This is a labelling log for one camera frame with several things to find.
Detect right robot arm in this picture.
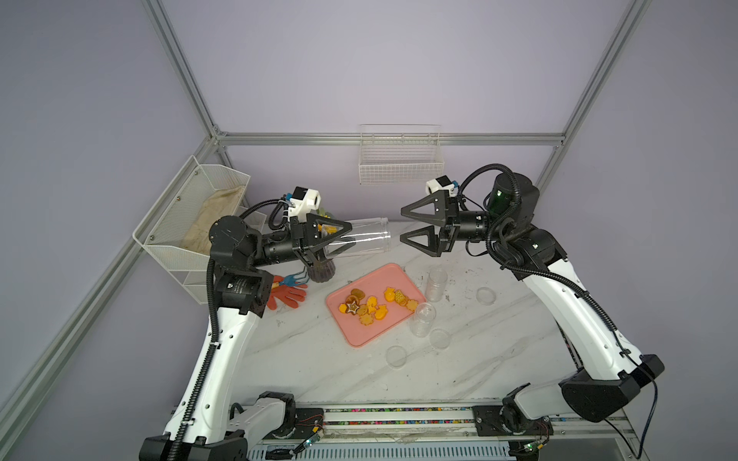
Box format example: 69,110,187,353
400,163,665,434

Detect clear jar with brown cookies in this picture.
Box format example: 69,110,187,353
330,217,391,257

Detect purple ribbed glass vase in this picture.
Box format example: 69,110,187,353
307,259,336,284

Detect brown and orange cookies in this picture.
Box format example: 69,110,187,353
338,289,368,316

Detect clear jar with orange cookies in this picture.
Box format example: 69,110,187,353
409,303,436,337

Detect red rubber glove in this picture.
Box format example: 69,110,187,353
266,276,307,310

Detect pink plastic tray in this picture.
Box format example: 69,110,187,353
326,263,426,348

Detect clear plastic cookie jar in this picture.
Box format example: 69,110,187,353
425,267,449,303

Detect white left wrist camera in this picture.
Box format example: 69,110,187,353
286,186,322,222

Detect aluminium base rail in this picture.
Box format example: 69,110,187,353
152,398,650,461

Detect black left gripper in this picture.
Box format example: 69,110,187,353
251,216,355,272

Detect clear plastic jar lid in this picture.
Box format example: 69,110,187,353
476,287,497,305

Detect white mesh wall basket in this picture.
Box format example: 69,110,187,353
133,157,251,305

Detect beige cloth in basket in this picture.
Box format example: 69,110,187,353
181,186,246,255

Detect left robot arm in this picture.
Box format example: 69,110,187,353
138,199,353,460

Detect white wire wall basket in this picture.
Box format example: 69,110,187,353
359,124,445,186

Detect aluminium frame profile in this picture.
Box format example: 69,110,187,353
1,1,632,403

